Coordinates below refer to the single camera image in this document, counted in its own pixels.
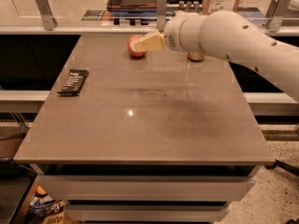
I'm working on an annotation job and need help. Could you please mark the snack bag on floor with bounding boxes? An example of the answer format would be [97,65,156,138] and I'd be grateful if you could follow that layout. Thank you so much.
[23,186,65,224]

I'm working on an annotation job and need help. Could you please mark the black rxbar chocolate wrapper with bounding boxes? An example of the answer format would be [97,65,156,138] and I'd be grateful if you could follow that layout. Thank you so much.
[58,69,89,96]

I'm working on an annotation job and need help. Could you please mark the right metal glass bracket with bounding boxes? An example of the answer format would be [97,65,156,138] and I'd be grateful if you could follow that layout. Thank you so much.
[265,0,291,33]

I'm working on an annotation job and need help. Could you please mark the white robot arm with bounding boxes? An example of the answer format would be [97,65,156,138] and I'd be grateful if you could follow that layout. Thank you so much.
[128,11,299,101]

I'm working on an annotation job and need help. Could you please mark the gold soda can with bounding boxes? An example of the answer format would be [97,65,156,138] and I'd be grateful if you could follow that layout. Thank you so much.
[188,51,205,62]

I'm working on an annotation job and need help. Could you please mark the metal glass bracket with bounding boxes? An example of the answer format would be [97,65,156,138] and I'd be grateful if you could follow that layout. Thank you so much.
[156,0,167,31]
[36,0,57,31]
[265,0,291,33]

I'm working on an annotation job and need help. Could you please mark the stacked trays behind glass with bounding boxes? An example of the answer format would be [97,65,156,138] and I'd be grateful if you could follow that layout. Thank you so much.
[107,0,163,19]

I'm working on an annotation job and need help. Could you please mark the upper white drawer front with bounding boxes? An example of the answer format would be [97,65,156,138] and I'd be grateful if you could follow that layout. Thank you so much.
[36,175,254,202]

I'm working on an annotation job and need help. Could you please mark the lower white drawer front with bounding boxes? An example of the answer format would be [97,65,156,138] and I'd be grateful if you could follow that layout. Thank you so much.
[66,205,228,223]

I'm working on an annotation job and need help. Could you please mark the white drawer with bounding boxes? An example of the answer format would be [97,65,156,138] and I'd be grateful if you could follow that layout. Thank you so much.
[66,205,228,223]
[36,175,254,202]

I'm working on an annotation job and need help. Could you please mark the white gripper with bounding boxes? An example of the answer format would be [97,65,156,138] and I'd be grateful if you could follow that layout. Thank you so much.
[134,15,186,52]

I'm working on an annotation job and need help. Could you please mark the left metal glass bracket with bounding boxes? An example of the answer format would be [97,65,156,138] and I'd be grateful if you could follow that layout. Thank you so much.
[36,0,57,31]

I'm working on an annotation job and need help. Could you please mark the middle metal glass bracket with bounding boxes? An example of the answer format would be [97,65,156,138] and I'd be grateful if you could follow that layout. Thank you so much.
[156,0,167,31]

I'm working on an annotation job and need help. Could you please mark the red apple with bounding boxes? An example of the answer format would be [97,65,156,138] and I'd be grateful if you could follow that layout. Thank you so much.
[127,35,146,58]

